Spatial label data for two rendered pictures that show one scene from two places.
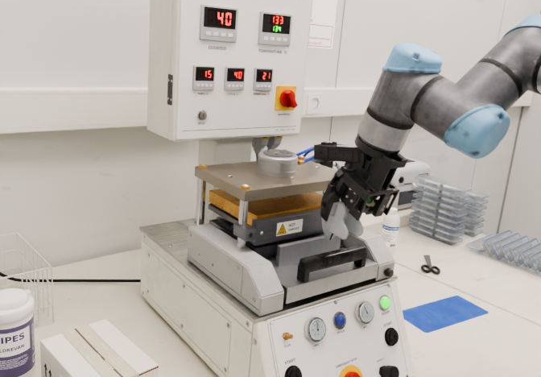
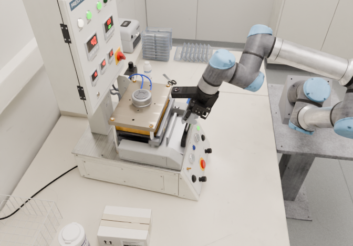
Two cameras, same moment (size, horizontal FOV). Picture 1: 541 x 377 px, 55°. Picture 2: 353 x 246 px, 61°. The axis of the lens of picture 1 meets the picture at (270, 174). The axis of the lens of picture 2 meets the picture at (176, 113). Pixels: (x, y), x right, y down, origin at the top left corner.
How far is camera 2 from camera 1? 73 cm
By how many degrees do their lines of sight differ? 44
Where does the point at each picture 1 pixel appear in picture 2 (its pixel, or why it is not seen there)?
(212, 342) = (150, 183)
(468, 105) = (253, 77)
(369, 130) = (208, 90)
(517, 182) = not seen: outside the picture
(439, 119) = (243, 84)
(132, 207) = (27, 133)
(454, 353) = (211, 123)
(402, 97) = (225, 78)
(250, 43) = (103, 43)
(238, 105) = (106, 75)
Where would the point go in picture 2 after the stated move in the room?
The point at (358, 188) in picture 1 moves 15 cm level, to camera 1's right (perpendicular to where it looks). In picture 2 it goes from (204, 109) to (232, 93)
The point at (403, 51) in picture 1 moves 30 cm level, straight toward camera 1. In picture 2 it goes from (224, 61) to (291, 119)
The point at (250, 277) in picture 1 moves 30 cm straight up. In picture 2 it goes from (172, 160) to (172, 98)
